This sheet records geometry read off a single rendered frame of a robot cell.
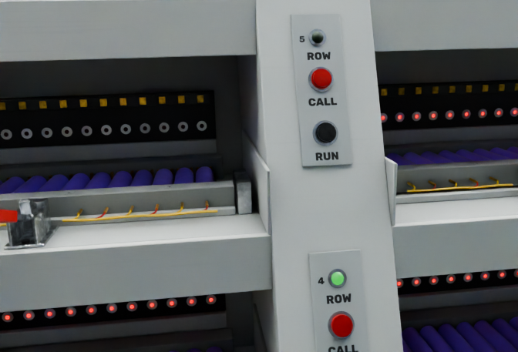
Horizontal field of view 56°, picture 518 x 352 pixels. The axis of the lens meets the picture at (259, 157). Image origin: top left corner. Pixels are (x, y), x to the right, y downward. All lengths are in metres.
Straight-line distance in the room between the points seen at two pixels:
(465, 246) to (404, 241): 0.05
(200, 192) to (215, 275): 0.07
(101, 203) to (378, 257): 0.23
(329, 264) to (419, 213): 0.09
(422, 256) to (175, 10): 0.28
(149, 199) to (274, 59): 0.15
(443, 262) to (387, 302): 0.06
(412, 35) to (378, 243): 0.18
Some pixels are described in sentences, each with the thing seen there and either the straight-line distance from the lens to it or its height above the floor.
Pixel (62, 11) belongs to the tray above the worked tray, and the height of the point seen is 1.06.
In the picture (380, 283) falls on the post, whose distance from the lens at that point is 0.39.
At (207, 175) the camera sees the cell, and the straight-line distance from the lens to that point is 0.47.
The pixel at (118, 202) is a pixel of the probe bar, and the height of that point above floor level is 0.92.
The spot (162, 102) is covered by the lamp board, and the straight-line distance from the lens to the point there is 0.54.
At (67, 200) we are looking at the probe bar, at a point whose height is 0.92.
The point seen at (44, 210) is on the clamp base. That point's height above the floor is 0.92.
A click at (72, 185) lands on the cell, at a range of 0.48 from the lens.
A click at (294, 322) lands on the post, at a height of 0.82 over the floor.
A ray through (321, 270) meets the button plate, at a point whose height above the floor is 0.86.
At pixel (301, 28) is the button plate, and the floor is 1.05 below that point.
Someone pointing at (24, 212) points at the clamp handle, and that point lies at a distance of 0.40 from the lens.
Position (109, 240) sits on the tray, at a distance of 0.38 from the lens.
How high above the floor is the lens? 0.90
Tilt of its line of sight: 7 degrees up
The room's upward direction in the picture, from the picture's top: 4 degrees counter-clockwise
